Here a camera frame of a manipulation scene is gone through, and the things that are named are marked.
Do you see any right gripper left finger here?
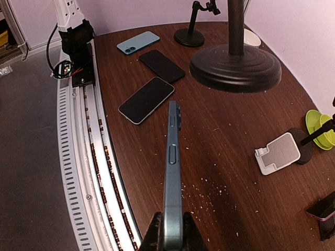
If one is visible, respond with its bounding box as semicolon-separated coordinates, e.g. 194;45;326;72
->
140;212;164;251

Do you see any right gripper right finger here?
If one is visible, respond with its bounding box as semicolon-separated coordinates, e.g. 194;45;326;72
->
182;212;207;251

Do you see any teal phone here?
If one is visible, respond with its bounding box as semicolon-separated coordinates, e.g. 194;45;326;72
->
116;31;160;55
162;101;183;250

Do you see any white phone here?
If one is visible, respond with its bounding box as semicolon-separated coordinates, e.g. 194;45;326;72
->
118;77;175;125

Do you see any black phone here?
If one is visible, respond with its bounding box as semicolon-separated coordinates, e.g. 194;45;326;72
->
139;50;185;84

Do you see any teal phone front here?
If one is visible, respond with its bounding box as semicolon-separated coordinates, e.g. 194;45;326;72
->
116;31;160;55

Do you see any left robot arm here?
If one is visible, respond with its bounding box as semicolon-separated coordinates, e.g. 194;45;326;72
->
54;0;94;65

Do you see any white folding phone stand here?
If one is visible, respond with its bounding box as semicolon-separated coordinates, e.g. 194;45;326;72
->
254;132;301;176

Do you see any black wedge phone stand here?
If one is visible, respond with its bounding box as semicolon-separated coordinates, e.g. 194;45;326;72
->
318;218;334;241

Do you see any pink phone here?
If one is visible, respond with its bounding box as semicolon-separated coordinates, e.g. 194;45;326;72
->
306;192;334;222

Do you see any green bowl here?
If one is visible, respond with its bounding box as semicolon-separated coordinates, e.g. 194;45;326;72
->
315;115;334;148

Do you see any green plate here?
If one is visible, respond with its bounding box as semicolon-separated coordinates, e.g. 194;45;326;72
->
305;110;334;151

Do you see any white bowl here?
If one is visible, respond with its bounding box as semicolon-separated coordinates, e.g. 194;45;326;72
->
243;28;262;48

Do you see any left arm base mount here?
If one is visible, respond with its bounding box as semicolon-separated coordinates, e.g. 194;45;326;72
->
51;43;96;88

